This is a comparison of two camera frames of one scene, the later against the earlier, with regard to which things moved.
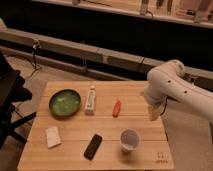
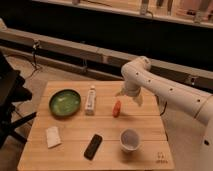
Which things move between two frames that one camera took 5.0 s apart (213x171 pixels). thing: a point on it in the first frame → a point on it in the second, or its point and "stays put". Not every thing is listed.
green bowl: x=64 y=103 stays put
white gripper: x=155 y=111 → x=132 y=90
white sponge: x=53 y=138 stays put
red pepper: x=116 y=110 stays put
